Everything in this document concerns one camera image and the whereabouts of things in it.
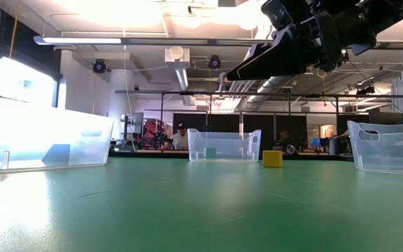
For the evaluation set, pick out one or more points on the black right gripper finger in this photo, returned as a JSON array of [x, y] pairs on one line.
[[275, 66], [262, 49]]

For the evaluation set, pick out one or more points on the small yellow cube block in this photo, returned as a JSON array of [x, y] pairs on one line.
[[272, 159]]

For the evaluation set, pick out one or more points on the small green cube block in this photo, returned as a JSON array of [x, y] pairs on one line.
[[209, 153]]

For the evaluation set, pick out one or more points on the medium blue cube block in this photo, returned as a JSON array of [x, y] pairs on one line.
[[57, 154]]

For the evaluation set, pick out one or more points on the clear plastic bin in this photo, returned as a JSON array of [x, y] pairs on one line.
[[19, 133], [233, 147], [383, 154]]

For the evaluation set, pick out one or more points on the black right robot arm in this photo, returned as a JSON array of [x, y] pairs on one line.
[[380, 17]]

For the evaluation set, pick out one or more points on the white ceiling pipe bundle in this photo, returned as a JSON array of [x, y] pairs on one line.
[[236, 94]]

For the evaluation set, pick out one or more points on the black ceiling spotlight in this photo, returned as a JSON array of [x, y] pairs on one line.
[[215, 63], [99, 66]]

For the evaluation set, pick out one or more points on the blue lit monitor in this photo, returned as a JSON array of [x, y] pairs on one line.
[[316, 141]]

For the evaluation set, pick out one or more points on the white round ceiling lamp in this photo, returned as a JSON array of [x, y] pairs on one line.
[[176, 52]]

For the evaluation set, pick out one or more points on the dark chair back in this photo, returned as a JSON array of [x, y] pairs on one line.
[[335, 147]]

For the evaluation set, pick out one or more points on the black monitor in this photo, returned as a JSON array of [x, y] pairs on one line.
[[387, 118]]

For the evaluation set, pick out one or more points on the red equipment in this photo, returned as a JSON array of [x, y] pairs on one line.
[[152, 127]]

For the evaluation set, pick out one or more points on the monitor on stand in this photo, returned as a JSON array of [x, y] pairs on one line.
[[136, 123]]

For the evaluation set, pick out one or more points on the green table mat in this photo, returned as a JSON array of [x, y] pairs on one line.
[[201, 210]]

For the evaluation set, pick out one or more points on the ceiling light tube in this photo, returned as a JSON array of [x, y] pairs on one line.
[[82, 40]]

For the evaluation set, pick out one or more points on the bright window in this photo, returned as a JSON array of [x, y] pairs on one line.
[[26, 82]]

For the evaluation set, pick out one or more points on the large silver duct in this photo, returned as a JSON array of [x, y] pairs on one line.
[[271, 85]]

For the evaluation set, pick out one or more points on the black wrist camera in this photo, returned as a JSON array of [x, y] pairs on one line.
[[278, 14]]

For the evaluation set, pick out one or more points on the black horizontal rail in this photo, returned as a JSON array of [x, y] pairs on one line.
[[222, 93]]

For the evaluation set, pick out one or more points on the black ceiling camera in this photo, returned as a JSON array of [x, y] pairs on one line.
[[365, 90]]

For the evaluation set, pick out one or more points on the black partition wall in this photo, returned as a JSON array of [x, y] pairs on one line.
[[226, 120]]

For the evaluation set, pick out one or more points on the black overhead frame bar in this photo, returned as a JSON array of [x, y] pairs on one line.
[[187, 42]]

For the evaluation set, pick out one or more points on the thin silver duct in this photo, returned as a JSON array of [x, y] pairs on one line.
[[184, 80]]

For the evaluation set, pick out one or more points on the black table border frame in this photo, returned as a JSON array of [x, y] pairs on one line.
[[145, 155]]

